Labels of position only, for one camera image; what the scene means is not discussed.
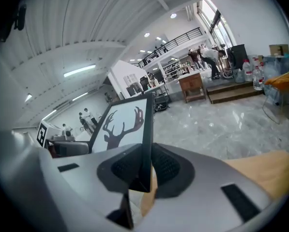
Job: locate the white storage shelf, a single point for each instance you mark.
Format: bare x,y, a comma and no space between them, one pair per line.
171,70

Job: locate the black balcony railing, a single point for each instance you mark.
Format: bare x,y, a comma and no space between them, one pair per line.
173,43

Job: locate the black ceiling-mounted device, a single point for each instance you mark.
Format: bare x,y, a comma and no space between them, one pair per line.
20,17

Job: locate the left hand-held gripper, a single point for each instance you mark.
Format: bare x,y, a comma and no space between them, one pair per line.
71,148

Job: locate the clear plastic water bottle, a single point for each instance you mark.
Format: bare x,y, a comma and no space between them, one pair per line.
257,78
247,70

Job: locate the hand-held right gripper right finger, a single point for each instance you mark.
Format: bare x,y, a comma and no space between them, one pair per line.
202,190

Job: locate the long ceiling tube light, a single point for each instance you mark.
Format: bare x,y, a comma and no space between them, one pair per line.
79,71

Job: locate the blue wrapped furniture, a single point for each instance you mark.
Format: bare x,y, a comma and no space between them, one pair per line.
277,66

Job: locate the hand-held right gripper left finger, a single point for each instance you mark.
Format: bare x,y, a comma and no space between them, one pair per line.
86,173

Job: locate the brown wooden cabinet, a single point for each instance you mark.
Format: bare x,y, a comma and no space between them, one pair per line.
192,83

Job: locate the brown cardboard box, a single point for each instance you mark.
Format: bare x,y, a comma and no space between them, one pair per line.
278,49

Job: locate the white work table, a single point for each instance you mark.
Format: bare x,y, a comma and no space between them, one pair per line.
158,88

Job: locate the black office chair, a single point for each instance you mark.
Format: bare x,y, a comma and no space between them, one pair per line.
144,83

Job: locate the black deer picture frame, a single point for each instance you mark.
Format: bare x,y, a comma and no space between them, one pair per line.
127,124

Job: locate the grey bag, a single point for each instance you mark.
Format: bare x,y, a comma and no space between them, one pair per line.
238,76

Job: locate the brown wooden step platform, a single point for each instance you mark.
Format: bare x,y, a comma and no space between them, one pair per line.
231,93

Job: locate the round ceiling light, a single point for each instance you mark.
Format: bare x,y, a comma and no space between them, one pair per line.
173,15
147,34

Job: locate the tall window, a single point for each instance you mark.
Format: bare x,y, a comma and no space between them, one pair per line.
217,23

